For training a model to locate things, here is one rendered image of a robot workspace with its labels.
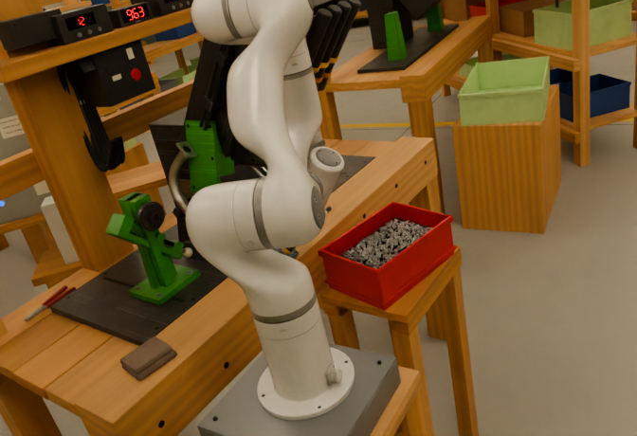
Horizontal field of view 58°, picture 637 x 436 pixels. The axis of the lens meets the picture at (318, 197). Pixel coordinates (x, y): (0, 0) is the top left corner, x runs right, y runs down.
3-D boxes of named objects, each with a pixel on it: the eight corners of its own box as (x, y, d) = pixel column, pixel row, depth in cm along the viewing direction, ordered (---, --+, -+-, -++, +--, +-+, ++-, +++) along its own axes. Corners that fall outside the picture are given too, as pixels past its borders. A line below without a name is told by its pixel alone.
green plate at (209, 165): (239, 190, 168) (233, 118, 164) (218, 195, 162) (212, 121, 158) (212, 186, 175) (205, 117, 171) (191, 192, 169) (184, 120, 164)
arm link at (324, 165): (314, 215, 137) (333, 197, 143) (332, 176, 128) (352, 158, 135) (285, 195, 139) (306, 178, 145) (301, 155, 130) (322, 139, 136)
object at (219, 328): (438, 173, 224) (434, 137, 218) (136, 477, 119) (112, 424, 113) (406, 171, 232) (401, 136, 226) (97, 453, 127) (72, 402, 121)
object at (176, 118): (274, 185, 207) (251, 93, 193) (216, 226, 185) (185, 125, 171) (237, 181, 217) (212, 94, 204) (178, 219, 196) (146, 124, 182)
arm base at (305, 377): (370, 356, 114) (352, 277, 106) (329, 429, 99) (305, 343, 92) (287, 344, 123) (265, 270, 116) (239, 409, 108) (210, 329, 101)
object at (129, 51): (157, 88, 174) (141, 38, 168) (111, 107, 162) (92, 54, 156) (132, 89, 181) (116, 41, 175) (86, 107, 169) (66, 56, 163)
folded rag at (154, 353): (160, 343, 134) (156, 333, 132) (178, 355, 128) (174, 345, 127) (121, 369, 128) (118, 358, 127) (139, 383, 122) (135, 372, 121)
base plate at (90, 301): (376, 161, 213) (375, 156, 212) (148, 349, 136) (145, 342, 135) (288, 155, 237) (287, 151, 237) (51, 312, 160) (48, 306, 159)
